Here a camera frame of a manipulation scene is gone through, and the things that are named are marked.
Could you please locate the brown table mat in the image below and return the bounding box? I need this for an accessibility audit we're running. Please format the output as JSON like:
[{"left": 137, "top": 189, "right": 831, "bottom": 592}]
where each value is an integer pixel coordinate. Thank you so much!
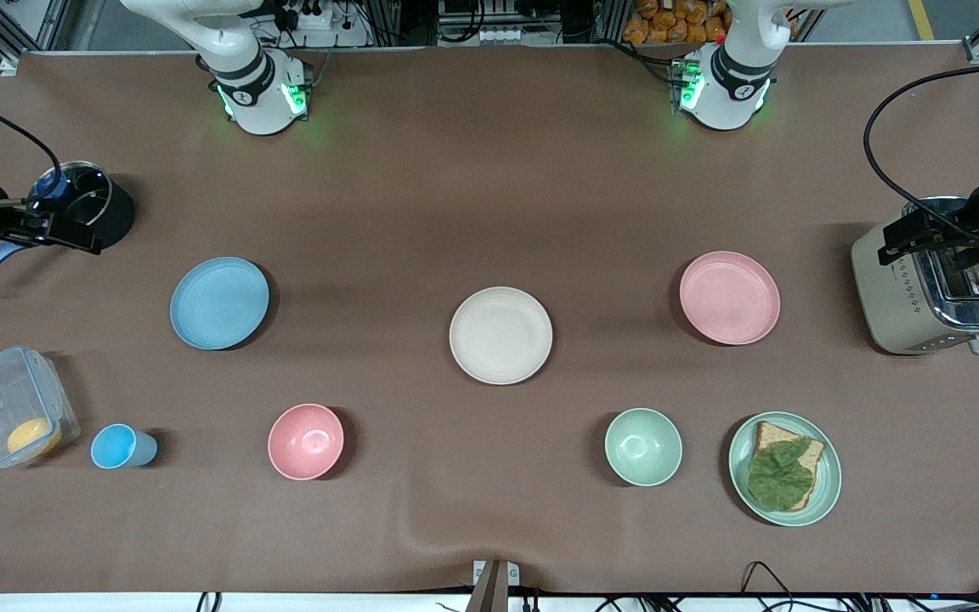
[{"left": 0, "top": 42, "right": 979, "bottom": 596}]

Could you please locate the white power strip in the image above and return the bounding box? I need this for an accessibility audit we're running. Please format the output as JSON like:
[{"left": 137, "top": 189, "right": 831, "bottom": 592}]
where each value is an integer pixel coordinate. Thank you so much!
[{"left": 269, "top": 0, "right": 346, "bottom": 33}]

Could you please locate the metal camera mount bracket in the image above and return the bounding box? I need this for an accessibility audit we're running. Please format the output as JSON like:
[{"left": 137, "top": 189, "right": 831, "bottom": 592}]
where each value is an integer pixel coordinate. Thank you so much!
[{"left": 466, "top": 558, "right": 521, "bottom": 612}]

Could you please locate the yellow round food piece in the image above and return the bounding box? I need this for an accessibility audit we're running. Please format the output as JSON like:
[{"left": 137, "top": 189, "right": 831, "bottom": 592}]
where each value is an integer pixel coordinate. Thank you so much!
[{"left": 6, "top": 416, "right": 63, "bottom": 460}]

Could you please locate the pink plate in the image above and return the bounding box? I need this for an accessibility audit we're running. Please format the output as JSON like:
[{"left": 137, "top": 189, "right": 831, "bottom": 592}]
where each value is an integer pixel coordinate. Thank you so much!
[{"left": 679, "top": 251, "right": 781, "bottom": 346}]

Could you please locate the bag of orange snacks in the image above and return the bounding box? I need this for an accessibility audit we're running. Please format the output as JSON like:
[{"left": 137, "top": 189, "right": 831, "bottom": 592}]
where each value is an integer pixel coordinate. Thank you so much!
[{"left": 623, "top": 0, "right": 728, "bottom": 45}]

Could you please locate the blue cup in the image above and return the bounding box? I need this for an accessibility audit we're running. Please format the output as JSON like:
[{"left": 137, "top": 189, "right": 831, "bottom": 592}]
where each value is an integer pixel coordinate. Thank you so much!
[{"left": 90, "top": 423, "right": 158, "bottom": 470}]

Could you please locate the black pot with glass lid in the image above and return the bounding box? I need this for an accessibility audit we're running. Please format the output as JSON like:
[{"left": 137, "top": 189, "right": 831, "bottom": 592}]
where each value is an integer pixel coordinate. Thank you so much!
[{"left": 0, "top": 160, "right": 135, "bottom": 275}]

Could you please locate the bread slice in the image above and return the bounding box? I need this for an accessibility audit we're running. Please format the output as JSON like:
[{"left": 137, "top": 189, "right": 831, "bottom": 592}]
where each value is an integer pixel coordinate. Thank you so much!
[{"left": 753, "top": 421, "right": 826, "bottom": 511}]

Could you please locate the black looped cable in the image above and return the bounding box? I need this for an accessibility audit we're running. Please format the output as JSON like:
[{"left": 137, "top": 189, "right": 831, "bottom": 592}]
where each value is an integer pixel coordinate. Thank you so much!
[{"left": 740, "top": 560, "right": 798, "bottom": 612}]

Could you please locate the green lettuce leaf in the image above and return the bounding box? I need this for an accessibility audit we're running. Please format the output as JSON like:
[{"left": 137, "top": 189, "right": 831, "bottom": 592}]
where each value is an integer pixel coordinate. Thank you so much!
[{"left": 747, "top": 438, "right": 815, "bottom": 513}]

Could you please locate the beige and chrome toaster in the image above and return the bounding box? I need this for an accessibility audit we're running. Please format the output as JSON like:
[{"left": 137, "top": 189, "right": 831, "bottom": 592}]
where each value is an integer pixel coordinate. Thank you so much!
[{"left": 851, "top": 197, "right": 979, "bottom": 356}]

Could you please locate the blue plate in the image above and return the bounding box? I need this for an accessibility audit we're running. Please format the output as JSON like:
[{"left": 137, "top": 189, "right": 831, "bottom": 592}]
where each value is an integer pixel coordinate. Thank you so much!
[{"left": 170, "top": 257, "right": 270, "bottom": 351}]

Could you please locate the green plate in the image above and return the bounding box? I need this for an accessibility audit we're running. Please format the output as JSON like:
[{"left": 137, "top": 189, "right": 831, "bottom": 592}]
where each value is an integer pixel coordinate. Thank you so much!
[{"left": 728, "top": 411, "right": 843, "bottom": 528}]

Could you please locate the pink bowl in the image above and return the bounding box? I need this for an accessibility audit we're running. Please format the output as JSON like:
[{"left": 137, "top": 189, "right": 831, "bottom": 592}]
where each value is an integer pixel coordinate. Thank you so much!
[{"left": 268, "top": 403, "right": 345, "bottom": 482}]

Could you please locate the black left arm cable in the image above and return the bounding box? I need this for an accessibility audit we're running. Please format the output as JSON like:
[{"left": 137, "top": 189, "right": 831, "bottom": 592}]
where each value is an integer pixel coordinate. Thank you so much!
[{"left": 863, "top": 58, "right": 979, "bottom": 249}]

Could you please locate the beige plate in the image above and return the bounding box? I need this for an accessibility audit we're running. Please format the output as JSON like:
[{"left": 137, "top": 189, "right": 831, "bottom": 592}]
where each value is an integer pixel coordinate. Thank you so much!
[{"left": 449, "top": 286, "right": 554, "bottom": 386}]

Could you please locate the green bowl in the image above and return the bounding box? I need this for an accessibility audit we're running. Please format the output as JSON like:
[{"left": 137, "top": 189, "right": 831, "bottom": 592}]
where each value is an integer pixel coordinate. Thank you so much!
[{"left": 604, "top": 408, "right": 683, "bottom": 488}]

